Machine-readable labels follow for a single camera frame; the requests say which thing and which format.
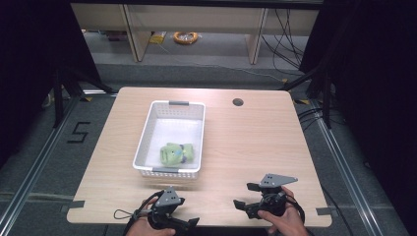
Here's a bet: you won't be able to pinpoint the beige wooden desk frame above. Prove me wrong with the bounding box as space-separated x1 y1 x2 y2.
70 3 321 66

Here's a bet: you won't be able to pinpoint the thin black floor cable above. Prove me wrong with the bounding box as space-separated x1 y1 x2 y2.
319 182 349 236

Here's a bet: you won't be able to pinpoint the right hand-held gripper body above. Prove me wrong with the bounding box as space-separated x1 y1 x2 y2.
245 173 299 220

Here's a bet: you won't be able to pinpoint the yellow packet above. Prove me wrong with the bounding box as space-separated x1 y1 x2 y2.
149 31 167 45

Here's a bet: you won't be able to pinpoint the person's left hand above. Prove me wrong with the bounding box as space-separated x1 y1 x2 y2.
125 198 177 236

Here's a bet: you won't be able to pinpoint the bundle of black cables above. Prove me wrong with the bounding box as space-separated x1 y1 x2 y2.
260 9 306 71

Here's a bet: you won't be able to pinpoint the black metal stand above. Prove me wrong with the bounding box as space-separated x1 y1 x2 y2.
278 65 332 130
52 65 116 129

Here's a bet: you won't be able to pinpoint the right hand-held gripper black cable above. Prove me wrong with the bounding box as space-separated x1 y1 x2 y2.
284 195 307 225

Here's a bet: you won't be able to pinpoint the metal floor rail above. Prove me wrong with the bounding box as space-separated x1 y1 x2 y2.
0 94 81 227
311 97 385 236

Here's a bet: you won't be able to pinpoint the green plush toy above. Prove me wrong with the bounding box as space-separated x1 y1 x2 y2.
159 142 195 167

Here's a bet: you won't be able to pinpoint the person's right hand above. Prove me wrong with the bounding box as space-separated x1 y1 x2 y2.
258 186 311 236

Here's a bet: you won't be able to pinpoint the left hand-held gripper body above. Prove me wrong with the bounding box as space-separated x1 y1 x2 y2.
147 185 190 232

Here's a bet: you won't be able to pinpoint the black floor cables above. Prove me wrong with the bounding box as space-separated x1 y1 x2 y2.
296 107 327 133

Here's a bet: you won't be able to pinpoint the orange coiled cable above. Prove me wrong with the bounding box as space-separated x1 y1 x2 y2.
172 30 200 46

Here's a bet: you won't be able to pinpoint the white perforated plastic basket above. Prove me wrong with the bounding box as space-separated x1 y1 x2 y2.
132 99 207 180

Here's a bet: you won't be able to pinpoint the dark curtain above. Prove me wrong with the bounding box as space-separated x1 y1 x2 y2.
299 0 417 236
0 0 101 168

